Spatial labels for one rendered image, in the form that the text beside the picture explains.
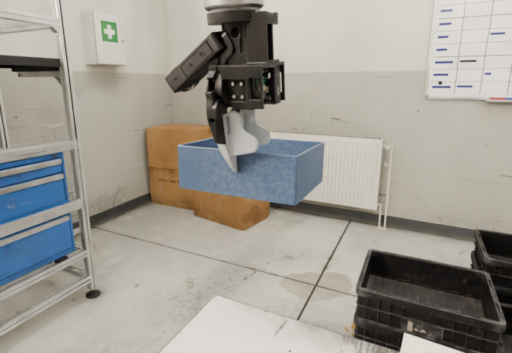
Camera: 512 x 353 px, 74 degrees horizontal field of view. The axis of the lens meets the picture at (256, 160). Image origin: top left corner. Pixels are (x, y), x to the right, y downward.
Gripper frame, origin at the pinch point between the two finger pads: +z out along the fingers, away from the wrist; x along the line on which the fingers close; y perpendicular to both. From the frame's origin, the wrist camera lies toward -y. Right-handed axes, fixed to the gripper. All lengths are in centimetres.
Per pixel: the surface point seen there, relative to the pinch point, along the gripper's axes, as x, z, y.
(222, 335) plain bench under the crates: 5.5, 42.8, -9.7
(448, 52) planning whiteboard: 259, -2, 32
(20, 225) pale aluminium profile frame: 31, 57, -138
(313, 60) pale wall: 258, 0, -71
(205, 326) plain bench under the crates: 6.1, 42.8, -14.5
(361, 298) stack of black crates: 52, 63, 12
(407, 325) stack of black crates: 51, 67, 26
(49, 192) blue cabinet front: 50, 49, -142
